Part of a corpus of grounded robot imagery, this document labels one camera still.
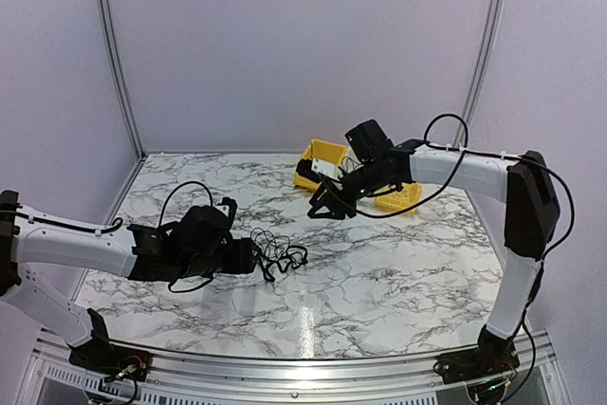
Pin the left aluminium corner post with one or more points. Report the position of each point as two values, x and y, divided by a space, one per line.
119 80

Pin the yellow bin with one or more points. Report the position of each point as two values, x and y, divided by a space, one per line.
320 158
408 196

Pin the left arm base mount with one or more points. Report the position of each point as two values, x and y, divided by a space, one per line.
111 360

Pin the aluminium front rail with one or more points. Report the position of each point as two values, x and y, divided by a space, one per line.
188 378

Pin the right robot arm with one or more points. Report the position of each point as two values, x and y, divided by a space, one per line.
522 183

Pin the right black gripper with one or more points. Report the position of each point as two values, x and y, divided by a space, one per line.
332 196

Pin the aluminium corner post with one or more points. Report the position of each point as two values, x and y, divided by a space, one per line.
119 80
487 43

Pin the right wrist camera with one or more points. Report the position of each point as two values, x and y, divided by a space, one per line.
316 170

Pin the left yellow bin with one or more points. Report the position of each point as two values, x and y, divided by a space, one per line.
320 158

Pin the right yellow bin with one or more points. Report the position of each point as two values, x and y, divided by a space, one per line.
408 196

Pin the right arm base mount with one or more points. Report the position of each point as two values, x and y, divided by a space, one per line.
491 355

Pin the right aluminium corner post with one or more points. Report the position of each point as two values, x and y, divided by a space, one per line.
487 43

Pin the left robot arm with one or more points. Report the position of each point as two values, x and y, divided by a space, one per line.
200 244

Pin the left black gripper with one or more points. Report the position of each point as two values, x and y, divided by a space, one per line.
243 261

